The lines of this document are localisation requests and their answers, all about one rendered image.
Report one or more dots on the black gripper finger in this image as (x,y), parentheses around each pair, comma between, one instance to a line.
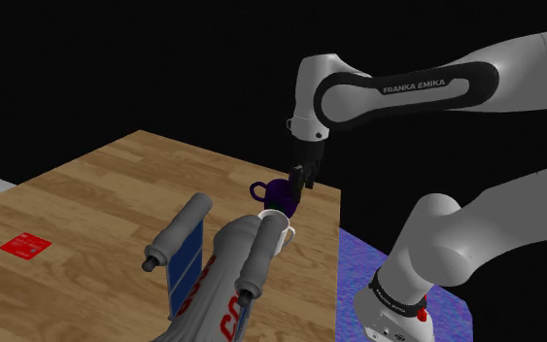
(310,176)
(296,182)

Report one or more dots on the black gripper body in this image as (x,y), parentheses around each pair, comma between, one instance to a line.
(311,151)

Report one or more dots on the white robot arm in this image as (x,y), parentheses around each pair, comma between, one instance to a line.
(448,241)

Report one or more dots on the dark purple mug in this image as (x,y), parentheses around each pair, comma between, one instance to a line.
(277,196)

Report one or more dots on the white mug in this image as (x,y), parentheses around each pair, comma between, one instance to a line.
(282,237)

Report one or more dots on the purple patterned robot stand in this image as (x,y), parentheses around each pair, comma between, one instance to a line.
(356,265)

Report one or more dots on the wooden table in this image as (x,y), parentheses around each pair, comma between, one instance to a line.
(102,199)

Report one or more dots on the red card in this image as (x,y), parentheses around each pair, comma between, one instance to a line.
(25,246)

